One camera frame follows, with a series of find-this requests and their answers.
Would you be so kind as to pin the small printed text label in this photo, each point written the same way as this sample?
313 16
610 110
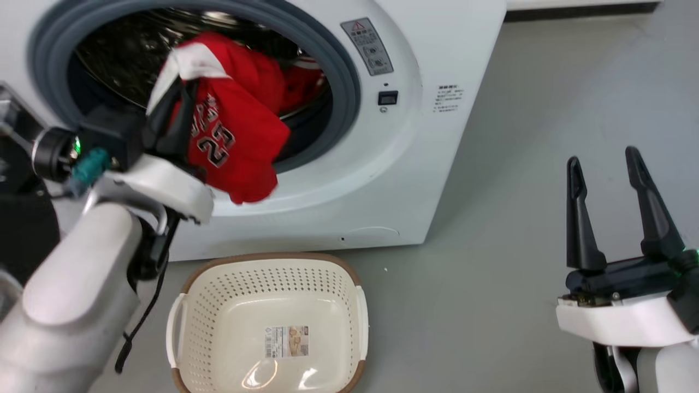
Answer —
449 98

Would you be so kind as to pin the red number 23 basketball jersey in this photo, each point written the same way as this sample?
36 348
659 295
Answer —
240 136

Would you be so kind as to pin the paper product label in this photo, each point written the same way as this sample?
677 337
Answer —
286 341

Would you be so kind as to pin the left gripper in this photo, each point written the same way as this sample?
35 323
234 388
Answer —
164 183

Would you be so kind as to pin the black door lock socket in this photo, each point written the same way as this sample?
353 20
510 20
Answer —
387 97

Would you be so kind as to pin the grey warning sticker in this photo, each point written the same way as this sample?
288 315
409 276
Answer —
367 46

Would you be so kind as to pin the dark glass washing machine door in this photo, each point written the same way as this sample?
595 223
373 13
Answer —
22 218

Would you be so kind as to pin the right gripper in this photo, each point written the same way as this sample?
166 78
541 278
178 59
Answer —
628 311

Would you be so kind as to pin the white front-load washing machine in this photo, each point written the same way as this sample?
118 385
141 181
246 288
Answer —
453 49

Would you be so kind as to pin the steel washing machine drum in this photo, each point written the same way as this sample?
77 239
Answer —
117 57

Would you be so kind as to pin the grey rubber door gasket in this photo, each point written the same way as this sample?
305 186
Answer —
341 65

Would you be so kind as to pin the black wall baseboard strip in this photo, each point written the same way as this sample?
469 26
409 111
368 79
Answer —
579 11

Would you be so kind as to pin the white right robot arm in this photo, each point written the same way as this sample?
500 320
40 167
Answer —
655 368

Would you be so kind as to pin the cream perforated laundry basket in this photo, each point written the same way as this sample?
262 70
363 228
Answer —
267 305

